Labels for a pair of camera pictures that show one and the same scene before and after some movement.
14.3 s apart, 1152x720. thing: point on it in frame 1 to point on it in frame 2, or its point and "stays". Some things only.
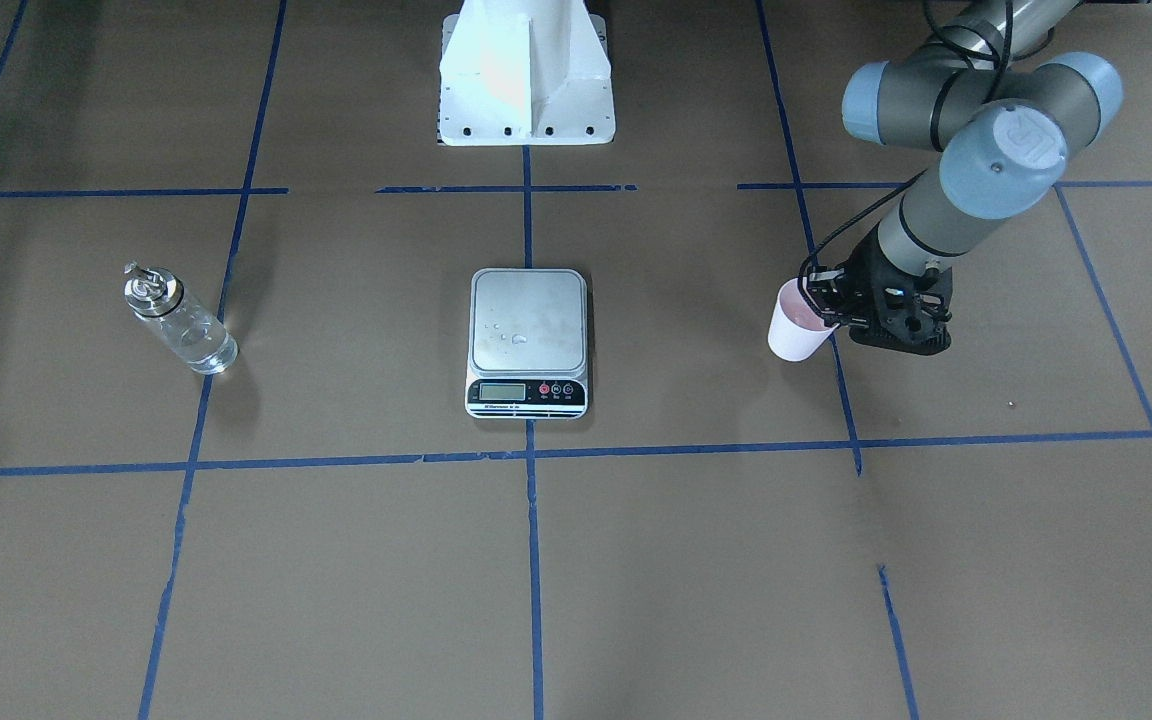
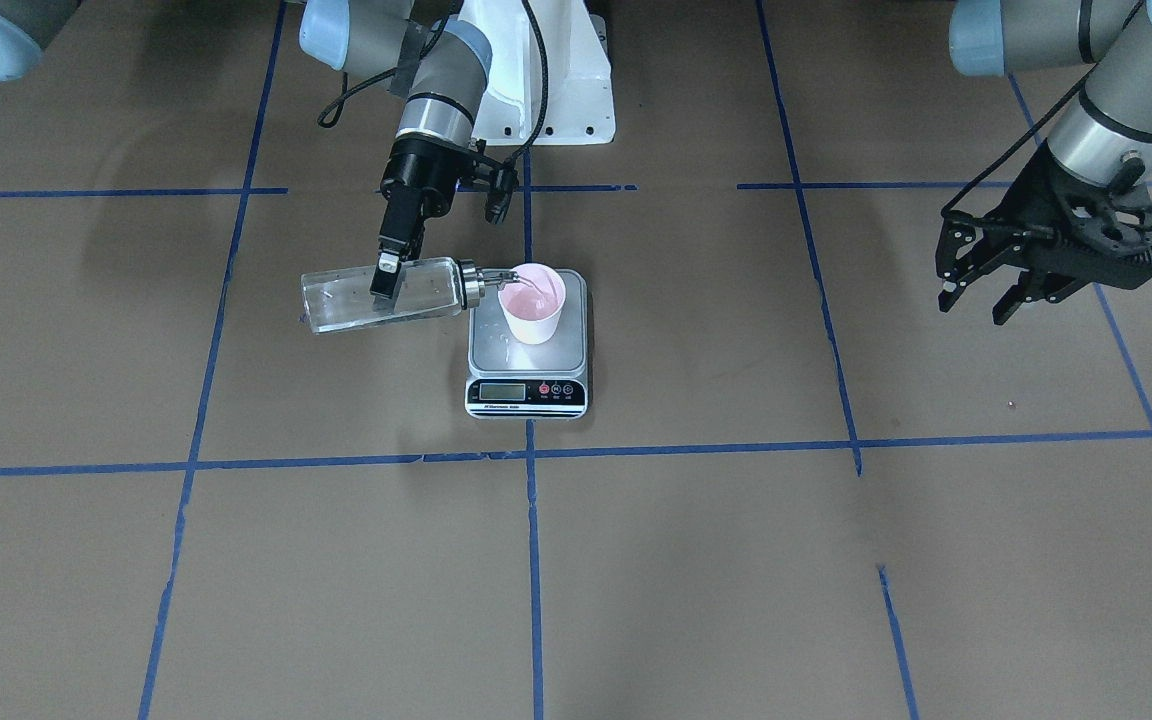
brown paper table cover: [1019, 524] stays
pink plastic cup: [797, 331] to [533, 303]
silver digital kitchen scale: [528, 344] stays
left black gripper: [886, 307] to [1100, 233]
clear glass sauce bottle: [154, 296] to [342, 299]
